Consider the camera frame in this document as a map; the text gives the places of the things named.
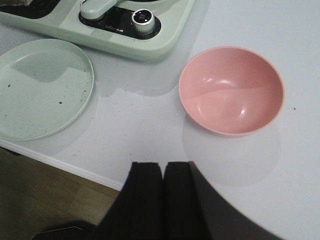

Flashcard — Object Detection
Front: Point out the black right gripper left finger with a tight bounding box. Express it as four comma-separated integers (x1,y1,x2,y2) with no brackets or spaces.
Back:
99,162,163,240

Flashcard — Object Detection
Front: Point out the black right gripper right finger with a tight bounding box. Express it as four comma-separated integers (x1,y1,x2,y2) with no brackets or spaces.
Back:
164,162,208,240

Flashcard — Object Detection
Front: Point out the pink plastic bowl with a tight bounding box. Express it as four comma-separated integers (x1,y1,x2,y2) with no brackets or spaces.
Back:
178,46,285,137

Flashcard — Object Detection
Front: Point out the green breakfast maker base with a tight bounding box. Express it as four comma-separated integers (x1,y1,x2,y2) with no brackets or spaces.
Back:
0,0,195,61

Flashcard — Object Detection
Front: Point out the light green round plate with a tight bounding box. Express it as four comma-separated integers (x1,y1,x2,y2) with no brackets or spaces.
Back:
0,39,94,141

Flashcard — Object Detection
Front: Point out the right silver control knob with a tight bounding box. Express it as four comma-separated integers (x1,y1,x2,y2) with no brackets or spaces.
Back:
131,8,156,36

